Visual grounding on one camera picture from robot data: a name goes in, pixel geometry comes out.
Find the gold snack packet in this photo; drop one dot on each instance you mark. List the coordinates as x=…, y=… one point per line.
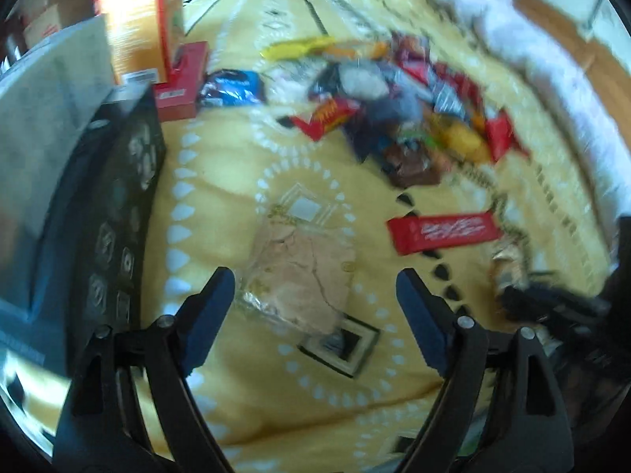
x=507, y=263

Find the clear biscuit packet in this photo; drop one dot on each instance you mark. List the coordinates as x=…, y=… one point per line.
x=300, y=281

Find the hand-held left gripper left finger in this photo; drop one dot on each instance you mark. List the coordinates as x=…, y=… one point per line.
x=207, y=315

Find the pile of mixed snack packets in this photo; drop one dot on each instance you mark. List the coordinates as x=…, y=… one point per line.
x=419, y=93

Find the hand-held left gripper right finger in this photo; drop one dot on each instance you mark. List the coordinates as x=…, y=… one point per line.
x=424, y=315

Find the blue and brown snack packet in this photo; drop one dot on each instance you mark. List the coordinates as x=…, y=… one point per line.
x=231, y=87

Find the wooden headboard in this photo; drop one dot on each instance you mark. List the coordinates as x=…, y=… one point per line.
x=557, y=24

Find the yellow patterned bedspread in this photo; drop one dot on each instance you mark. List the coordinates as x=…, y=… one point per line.
x=222, y=167

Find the black printed box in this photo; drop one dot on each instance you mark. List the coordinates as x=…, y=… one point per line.
x=123, y=197

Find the flat red box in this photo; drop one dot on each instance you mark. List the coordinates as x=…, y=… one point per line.
x=180, y=96

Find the brown cardboard carton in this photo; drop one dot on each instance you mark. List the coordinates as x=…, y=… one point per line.
x=54, y=0

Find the long red tea packet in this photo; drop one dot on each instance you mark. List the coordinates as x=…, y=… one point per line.
x=443, y=231

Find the red and yellow snack packet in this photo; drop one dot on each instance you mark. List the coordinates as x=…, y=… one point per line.
x=328, y=116

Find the white quilt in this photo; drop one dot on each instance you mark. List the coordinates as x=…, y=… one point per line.
x=552, y=69

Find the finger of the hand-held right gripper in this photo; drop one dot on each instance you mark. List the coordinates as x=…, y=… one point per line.
x=537, y=308
x=572, y=293

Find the orange cardboard box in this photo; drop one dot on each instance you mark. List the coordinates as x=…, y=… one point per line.
x=138, y=24

